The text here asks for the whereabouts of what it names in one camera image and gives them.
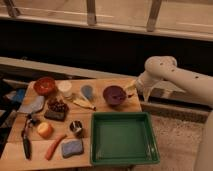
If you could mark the small dark metal cup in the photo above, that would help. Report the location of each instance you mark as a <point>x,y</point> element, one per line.
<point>76,128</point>

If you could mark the yellow banana piece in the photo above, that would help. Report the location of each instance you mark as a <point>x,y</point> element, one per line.
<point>84,104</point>

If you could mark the wooden table board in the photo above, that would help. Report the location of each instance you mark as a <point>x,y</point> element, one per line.
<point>13,157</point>

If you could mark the dark grey sponge block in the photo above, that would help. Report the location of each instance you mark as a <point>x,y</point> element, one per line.
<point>52,115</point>

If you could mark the blue cloth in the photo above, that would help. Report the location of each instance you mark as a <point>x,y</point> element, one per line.
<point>16,95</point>

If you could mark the red-orange bowl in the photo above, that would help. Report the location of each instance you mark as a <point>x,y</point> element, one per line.
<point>44,86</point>

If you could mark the purple bowl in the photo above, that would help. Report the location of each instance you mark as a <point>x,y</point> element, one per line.
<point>114,95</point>

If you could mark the blue sponge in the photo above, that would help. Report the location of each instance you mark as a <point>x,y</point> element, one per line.
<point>74,147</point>

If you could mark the green plastic tray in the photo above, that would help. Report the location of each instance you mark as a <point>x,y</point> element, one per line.
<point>122,138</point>

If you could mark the grey-blue flat plate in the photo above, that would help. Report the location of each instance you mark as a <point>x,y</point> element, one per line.
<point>35,106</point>

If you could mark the orange carrot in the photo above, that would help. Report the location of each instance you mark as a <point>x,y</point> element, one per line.
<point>51,149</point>

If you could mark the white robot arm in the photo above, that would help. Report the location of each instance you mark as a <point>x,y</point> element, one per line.
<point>158,68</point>

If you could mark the white cup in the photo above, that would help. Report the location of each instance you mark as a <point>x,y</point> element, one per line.
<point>65,88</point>

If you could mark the yellow-red apple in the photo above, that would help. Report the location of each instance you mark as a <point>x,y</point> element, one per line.
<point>45,129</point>

